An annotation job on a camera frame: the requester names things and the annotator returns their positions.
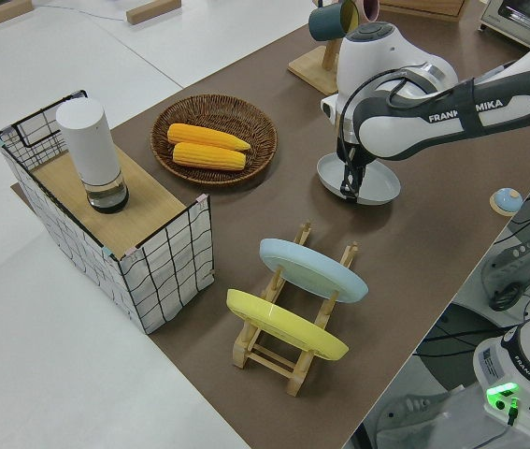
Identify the white toaster oven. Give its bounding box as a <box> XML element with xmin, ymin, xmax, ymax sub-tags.
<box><xmin>478</xmin><ymin>0</ymin><xmax>530</xmax><ymax>51</ymax></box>

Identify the wire basket with grid liner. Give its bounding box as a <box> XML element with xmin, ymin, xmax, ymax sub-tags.
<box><xmin>0</xmin><ymin>88</ymin><xmax>215</xmax><ymax>337</ymax></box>

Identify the pink mug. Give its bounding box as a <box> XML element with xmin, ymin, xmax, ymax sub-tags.
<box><xmin>359</xmin><ymin>0</ymin><xmax>383</xmax><ymax>23</ymax></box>

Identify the yellow corn cob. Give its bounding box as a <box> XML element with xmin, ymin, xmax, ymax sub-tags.
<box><xmin>171</xmin><ymin>141</ymin><xmax>249</xmax><ymax>172</ymax></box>
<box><xmin>166</xmin><ymin>122</ymin><xmax>253</xmax><ymax>153</ymax></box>

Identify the wooden board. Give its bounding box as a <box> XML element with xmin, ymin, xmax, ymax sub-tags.
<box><xmin>30</xmin><ymin>148</ymin><xmax>187</xmax><ymax>250</ymax></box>

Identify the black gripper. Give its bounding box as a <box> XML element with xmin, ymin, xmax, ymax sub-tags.
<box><xmin>337</xmin><ymin>134</ymin><xmax>369</xmax><ymax>204</ymax></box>

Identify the short wooden block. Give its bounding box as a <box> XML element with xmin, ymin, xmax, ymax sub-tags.
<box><xmin>124</xmin><ymin>0</ymin><xmax>183</xmax><ymax>26</ymax></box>

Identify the light blue plate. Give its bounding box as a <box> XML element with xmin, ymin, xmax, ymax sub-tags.
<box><xmin>258</xmin><ymin>237</ymin><xmax>370</xmax><ymax>305</ymax></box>

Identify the gray plate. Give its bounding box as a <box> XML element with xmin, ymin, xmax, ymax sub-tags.
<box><xmin>316</xmin><ymin>152</ymin><xmax>402</xmax><ymax>208</ymax></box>

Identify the teal mug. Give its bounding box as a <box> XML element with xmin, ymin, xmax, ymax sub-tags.
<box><xmin>308</xmin><ymin>3</ymin><xmax>348</xmax><ymax>42</ymax></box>

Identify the blue call bell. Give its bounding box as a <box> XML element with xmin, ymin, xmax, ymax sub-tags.
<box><xmin>490</xmin><ymin>186</ymin><xmax>523</xmax><ymax>218</ymax></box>

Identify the brown table mat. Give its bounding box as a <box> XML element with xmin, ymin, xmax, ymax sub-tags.
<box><xmin>9</xmin><ymin>19</ymin><xmax>530</xmax><ymax>449</ymax></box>

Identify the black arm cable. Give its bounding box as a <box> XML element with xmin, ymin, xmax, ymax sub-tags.
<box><xmin>337</xmin><ymin>66</ymin><xmax>480</xmax><ymax>163</ymax></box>

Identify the yellow plate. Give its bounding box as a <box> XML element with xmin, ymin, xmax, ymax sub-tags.
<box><xmin>224</xmin><ymin>287</ymin><xmax>351</xmax><ymax>363</ymax></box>

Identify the wooden plate rack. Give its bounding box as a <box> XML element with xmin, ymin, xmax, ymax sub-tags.
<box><xmin>231</xmin><ymin>219</ymin><xmax>361</xmax><ymax>398</ymax></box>

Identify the white cylinder bottle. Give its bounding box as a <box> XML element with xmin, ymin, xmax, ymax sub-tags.
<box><xmin>54</xmin><ymin>96</ymin><xmax>132</xmax><ymax>216</ymax></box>

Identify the round wicker basket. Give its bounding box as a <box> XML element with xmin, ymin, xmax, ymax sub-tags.
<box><xmin>150</xmin><ymin>94</ymin><xmax>279</xmax><ymax>189</ymax></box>

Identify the black cable bundle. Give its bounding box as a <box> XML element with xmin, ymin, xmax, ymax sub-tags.
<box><xmin>478</xmin><ymin>158</ymin><xmax>530</xmax><ymax>328</ymax></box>

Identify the wooden mug rack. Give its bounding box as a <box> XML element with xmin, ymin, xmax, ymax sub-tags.
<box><xmin>287</xmin><ymin>0</ymin><xmax>355</xmax><ymax>95</ymax></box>

